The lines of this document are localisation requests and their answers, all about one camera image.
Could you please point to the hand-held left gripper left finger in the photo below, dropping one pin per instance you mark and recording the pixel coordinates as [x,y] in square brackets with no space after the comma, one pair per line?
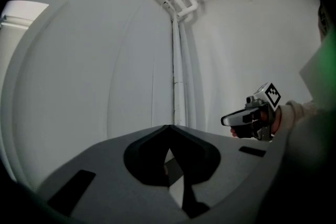
[110,165]

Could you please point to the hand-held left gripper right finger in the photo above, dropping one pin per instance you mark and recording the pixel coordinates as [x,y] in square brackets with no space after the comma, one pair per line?
[236,165]

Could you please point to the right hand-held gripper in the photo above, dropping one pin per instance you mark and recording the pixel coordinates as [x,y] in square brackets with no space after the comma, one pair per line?
[265,102]

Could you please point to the person's right forearm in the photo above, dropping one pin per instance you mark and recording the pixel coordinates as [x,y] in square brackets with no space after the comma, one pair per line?
[294,115]

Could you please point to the person's right hand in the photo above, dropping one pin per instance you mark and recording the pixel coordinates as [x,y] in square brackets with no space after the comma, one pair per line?
[275,120]

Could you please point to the person's light sweater torso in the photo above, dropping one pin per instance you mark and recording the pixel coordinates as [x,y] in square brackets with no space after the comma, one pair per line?
[315,139]

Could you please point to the white wall pipe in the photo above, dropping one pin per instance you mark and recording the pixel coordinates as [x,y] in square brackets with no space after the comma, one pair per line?
[176,68]
[187,73]

